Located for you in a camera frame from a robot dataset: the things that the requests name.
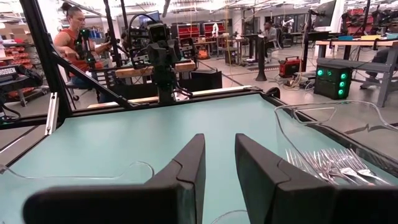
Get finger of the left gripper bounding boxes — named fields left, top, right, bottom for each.
left=129, top=46, right=150, bottom=70
left=179, top=37, right=197, bottom=60

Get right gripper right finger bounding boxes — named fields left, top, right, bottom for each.
left=235, top=133, right=398, bottom=224

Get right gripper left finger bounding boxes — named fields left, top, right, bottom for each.
left=22, top=133, right=206, bottom=224

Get wooden topped workbench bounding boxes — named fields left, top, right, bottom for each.
left=114, top=60, right=197, bottom=79

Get red storage bins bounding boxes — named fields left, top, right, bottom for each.
left=176, top=21, right=227, bottom=40
left=2, top=43, right=40, bottom=98

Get black box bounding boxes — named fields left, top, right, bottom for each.
left=178, top=69, right=223, bottom=93

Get black rig strut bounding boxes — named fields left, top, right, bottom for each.
left=49, top=51, right=135, bottom=110

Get person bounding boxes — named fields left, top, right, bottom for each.
left=53, top=2, right=113, bottom=103
left=262, top=21, right=278, bottom=58

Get black pole stand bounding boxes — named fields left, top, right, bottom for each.
left=254, top=34, right=269, bottom=82

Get green table mat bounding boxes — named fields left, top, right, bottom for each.
left=0, top=93, right=398, bottom=224

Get red and black toolbox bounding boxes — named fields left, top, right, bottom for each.
left=278, top=56, right=303, bottom=79

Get black computer with green lights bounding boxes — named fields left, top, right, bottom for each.
left=313, top=63, right=353, bottom=101

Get dark monitor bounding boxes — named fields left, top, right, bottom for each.
left=313, top=0, right=338, bottom=29

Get grey workbench with wooden top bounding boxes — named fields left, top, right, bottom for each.
left=315, top=37, right=398, bottom=108

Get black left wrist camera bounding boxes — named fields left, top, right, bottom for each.
left=147, top=22, right=171, bottom=44

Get black rig post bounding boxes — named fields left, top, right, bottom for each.
left=19, top=0, right=73, bottom=121

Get white metal bracket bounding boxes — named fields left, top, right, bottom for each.
left=44, top=91, right=60, bottom=136

